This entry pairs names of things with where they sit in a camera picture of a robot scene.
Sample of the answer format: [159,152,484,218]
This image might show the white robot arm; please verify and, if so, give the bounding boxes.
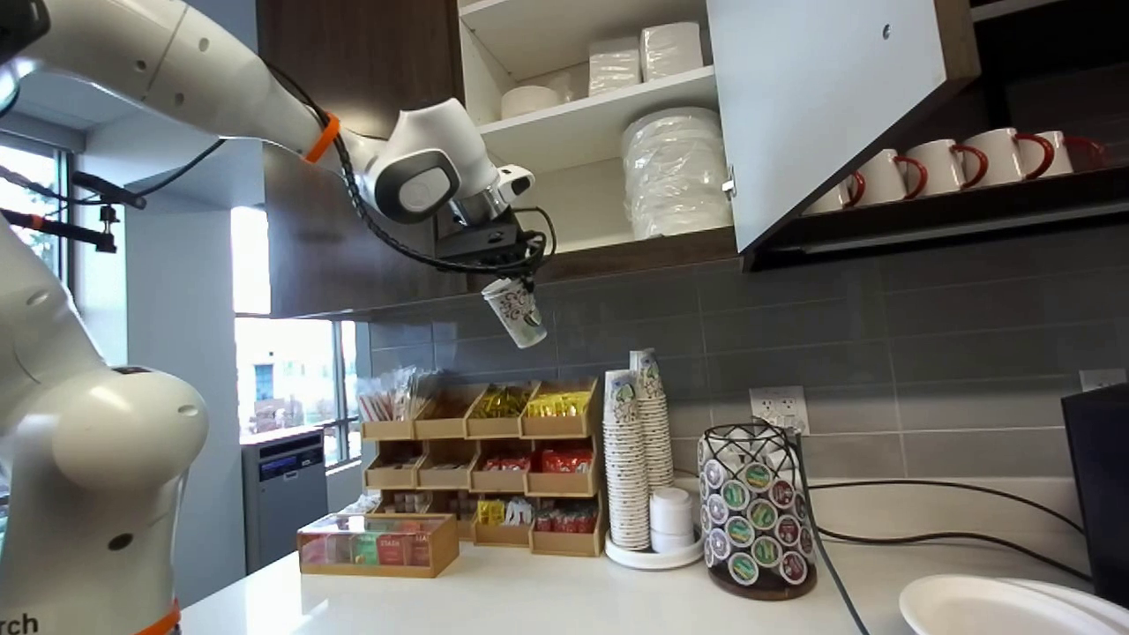
[0,0,534,635]

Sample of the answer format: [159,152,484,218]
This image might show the wall power outlet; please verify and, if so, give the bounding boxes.
[749,383,812,433]

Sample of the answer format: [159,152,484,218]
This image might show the white paper plates on counter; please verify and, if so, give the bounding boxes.
[901,574,1129,635]

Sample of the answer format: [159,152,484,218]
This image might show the patterned paper cup from cabinet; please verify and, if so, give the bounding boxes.
[480,278,548,348]

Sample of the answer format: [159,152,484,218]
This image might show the wooden condiment organizer rack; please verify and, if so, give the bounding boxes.
[359,382,604,557]

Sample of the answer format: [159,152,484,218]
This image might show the black coffee machine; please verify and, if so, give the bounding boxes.
[1061,383,1129,606]

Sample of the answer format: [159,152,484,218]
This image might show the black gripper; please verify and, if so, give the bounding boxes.
[434,212,553,278]

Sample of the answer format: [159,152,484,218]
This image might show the wooden tea box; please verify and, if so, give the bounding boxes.
[297,510,458,579]

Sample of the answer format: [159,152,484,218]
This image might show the open white cabinet door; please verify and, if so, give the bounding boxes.
[705,0,981,255]

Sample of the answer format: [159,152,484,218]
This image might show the black camera stand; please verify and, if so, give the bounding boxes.
[0,165,152,256]

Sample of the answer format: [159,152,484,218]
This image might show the white lid stack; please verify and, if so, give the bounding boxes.
[650,488,695,553]

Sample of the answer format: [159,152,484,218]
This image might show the wire coffee pod carousel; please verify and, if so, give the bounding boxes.
[699,419,815,600]

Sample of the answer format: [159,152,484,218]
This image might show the wrapped plate stack in cabinet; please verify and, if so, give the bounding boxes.
[620,107,730,239]

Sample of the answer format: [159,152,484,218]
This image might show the white bowl stack in cabinet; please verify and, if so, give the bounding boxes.
[499,86,565,120]

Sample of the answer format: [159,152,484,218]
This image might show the round white cup tray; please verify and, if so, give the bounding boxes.
[604,539,702,572]

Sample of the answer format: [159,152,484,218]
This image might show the tall paper cup stack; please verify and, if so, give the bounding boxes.
[604,369,650,550]

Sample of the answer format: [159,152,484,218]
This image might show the dark wood upper cabinet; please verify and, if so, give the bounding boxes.
[257,0,734,325]

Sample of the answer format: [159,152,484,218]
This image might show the black power cable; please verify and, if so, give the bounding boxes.
[798,433,1096,635]

